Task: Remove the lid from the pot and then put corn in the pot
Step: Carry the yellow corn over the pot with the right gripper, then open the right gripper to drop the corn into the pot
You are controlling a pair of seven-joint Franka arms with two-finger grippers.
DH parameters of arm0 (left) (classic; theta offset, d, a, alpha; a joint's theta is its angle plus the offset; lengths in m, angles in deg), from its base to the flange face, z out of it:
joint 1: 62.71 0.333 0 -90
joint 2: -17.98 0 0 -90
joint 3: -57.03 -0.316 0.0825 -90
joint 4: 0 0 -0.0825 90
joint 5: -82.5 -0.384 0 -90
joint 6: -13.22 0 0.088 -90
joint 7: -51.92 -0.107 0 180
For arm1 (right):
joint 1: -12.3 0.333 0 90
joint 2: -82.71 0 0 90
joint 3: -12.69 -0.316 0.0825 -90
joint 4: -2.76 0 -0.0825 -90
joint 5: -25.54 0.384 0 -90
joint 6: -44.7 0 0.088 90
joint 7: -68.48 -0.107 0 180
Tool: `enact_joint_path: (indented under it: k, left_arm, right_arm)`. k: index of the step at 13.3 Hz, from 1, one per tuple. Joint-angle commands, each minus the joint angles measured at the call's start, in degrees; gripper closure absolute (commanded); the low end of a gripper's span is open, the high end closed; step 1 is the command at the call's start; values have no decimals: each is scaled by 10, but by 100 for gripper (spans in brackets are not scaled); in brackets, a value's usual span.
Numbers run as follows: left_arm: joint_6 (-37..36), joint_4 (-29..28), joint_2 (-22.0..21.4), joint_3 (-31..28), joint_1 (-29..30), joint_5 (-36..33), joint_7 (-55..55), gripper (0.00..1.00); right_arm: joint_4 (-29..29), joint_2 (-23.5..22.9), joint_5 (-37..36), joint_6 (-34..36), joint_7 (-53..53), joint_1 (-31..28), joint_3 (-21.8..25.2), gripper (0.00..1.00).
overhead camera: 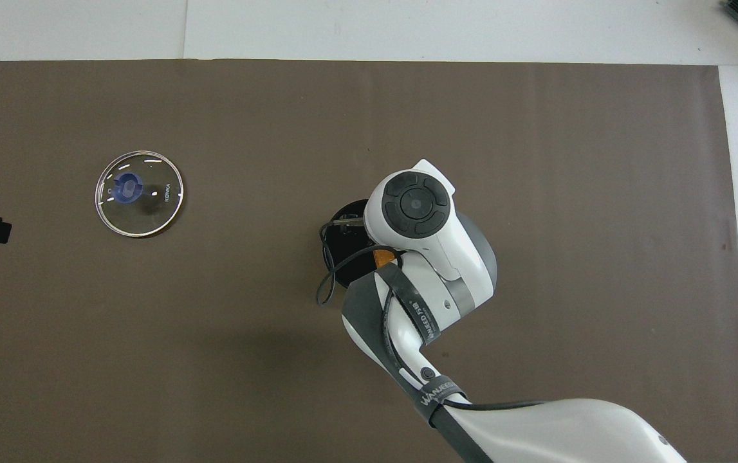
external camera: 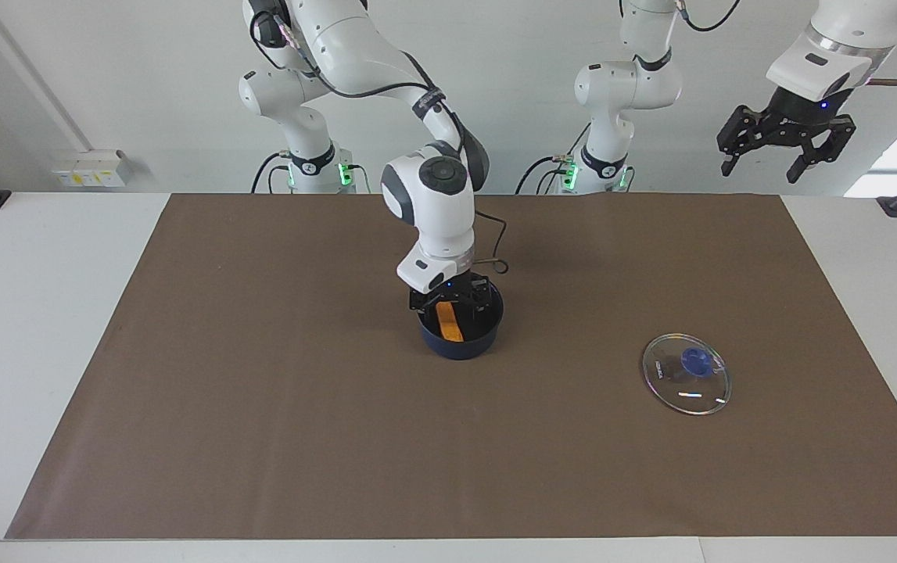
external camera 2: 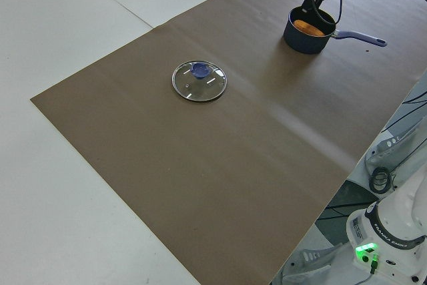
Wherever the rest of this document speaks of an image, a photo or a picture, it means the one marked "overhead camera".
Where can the yellow toy corn cob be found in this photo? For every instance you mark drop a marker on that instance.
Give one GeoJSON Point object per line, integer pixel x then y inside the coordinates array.
{"type": "Point", "coordinates": [383, 258]}

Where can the glass lid with blue knob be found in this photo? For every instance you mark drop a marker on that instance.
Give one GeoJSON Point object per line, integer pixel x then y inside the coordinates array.
{"type": "Point", "coordinates": [150, 215]}

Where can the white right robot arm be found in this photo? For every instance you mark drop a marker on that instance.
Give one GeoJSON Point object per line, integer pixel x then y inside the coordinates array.
{"type": "Point", "coordinates": [446, 302]}

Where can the brown table mat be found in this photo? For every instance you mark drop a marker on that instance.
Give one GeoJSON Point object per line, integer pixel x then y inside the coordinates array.
{"type": "Point", "coordinates": [214, 128]}

